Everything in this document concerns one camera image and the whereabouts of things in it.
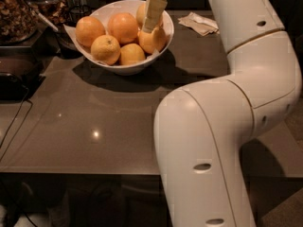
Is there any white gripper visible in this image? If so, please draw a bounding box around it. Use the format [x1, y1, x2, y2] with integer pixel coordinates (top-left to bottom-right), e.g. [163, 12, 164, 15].
[142, 0, 168, 33]

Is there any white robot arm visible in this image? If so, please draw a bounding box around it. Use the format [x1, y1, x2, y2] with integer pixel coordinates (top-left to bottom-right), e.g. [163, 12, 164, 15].
[154, 0, 302, 227]

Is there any white ceramic bowl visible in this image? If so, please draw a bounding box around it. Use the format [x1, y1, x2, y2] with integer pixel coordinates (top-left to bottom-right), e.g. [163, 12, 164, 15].
[64, 0, 174, 76]

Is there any orange top right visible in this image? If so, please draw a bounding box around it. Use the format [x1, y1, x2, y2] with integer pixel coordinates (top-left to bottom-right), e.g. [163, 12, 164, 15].
[135, 3, 163, 29]

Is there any orange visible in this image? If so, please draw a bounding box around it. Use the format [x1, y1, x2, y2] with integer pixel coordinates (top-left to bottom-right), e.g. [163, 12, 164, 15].
[75, 16, 106, 47]
[91, 35, 120, 65]
[119, 44, 146, 65]
[107, 12, 138, 44]
[138, 26, 167, 54]
[135, 3, 163, 29]

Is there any orange centre back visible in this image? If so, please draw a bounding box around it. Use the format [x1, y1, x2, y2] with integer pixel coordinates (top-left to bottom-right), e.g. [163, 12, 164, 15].
[107, 12, 138, 44]

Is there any folded paper napkin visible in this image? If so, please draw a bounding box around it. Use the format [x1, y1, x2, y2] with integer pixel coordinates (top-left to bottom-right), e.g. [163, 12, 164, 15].
[178, 12, 219, 36]

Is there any orange front centre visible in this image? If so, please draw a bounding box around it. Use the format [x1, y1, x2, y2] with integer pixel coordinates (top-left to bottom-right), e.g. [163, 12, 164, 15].
[119, 44, 146, 65]

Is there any orange front left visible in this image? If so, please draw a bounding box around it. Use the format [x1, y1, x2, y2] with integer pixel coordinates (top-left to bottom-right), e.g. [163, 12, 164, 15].
[91, 35, 120, 65]

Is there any orange far left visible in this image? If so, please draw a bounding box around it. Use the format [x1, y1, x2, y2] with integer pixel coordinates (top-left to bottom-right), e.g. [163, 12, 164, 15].
[75, 16, 106, 47]

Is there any large glass snack jar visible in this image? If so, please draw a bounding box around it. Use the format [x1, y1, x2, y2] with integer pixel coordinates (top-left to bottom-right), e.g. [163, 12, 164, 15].
[0, 0, 37, 45]

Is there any black appliance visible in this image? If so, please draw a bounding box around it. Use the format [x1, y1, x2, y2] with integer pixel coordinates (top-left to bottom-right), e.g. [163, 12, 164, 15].
[0, 46, 44, 101]

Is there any white scoop handle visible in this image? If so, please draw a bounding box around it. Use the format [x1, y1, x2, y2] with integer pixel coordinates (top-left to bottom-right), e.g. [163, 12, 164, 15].
[22, 0, 59, 32]

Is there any black power cable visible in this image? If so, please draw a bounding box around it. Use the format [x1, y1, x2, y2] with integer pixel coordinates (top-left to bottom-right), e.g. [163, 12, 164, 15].
[0, 85, 33, 161]

